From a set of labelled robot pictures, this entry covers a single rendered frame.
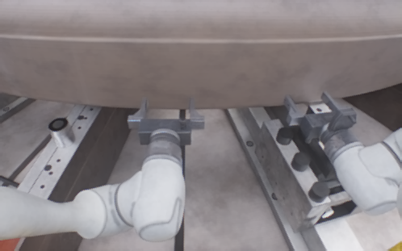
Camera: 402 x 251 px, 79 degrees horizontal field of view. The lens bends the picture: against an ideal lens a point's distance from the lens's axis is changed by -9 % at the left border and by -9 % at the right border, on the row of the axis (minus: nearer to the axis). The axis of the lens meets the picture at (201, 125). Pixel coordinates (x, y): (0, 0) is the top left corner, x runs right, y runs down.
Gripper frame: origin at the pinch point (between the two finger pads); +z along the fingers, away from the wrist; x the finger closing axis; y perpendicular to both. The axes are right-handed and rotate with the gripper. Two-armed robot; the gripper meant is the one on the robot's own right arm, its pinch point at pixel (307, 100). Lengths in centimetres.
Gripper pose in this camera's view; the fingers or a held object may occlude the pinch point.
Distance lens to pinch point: 86.3
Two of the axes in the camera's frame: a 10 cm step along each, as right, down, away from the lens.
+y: -0.3, 7.2, 7.0
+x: 9.8, -1.1, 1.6
